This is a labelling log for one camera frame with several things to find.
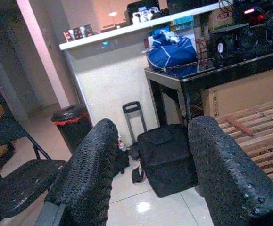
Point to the large cardboard box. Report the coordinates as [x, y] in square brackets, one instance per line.
[247, 94]

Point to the wooden slat pallet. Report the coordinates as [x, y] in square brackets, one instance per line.
[263, 139]

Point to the red lit electronics rig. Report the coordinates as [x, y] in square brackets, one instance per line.
[258, 11]

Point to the blue white cloth bag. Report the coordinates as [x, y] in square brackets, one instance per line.
[172, 55]

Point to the black glass desk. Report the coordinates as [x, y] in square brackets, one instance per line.
[221, 70]

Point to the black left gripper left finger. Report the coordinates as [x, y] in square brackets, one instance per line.
[89, 174]

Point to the box of small bottles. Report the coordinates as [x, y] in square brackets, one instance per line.
[78, 33]

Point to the small plastic bottle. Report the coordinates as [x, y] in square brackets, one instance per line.
[122, 146]

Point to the white counter partition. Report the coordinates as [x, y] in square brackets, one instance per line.
[108, 77]

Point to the black folding chair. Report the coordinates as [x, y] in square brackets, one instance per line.
[20, 179]

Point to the black rubbish bin red liner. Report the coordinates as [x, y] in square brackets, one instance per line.
[73, 126]

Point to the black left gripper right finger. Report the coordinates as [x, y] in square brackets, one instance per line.
[230, 174]

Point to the black cooling fan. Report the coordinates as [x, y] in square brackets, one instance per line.
[223, 47]

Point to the teal cardboard box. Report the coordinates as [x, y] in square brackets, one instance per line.
[183, 21]

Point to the white blue printed mug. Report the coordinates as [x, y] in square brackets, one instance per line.
[142, 14]

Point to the black fabric trolley bag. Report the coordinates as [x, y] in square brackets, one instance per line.
[167, 157]

